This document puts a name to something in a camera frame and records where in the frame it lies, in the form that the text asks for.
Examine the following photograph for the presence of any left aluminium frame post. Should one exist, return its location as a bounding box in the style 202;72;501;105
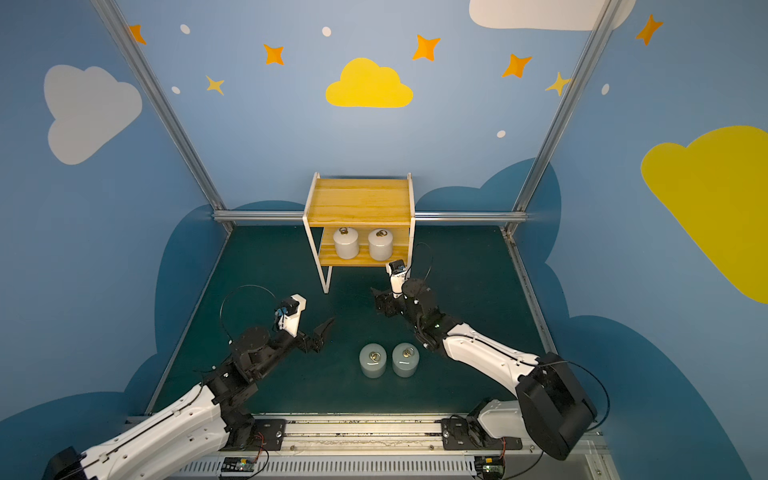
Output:
90;0;226;210

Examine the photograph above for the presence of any right circuit board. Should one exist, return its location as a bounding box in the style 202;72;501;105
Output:
474;456;506;480

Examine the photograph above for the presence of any grey-green tea canister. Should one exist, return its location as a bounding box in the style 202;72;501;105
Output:
392;343;420;378
359;343;387;379

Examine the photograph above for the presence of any white tea canister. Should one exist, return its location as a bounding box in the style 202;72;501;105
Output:
333;227;359;260
368;228;394;262

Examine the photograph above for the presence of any aluminium front rail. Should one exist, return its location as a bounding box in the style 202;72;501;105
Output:
164;414;619;479

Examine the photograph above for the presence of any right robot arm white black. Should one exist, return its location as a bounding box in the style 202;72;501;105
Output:
371;279;598;460

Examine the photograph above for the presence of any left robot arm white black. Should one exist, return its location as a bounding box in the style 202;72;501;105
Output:
42;318;335;479

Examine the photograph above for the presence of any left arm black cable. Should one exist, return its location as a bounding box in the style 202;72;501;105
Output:
218;284;278;344

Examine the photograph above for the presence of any rear aluminium frame bar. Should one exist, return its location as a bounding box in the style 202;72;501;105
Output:
212;210;528;223

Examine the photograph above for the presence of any right aluminium frame post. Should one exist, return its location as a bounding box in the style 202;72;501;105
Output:
512;0;622;215

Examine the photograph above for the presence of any circuit board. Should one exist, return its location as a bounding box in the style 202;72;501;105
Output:
220;457;261;476
474;456;506;480

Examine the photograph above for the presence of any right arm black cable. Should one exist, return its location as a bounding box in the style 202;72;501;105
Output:
409;241;436;282

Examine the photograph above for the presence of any left circuit board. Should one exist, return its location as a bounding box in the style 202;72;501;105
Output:
220;457;261;476

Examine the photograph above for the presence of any aluminium frame post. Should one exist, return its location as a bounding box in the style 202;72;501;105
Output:
512;0;622;215
90;0;226;210

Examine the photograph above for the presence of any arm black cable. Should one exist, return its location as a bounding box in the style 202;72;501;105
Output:
218;284;278;344
409;241;436;282

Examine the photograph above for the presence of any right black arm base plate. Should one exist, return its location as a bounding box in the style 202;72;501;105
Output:
439;415;523;451

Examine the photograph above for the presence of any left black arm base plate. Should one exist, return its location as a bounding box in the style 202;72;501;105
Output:
224;417;287;452

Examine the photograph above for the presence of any wooden two-tier shelf white frame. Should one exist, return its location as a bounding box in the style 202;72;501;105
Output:
302;172;416;294

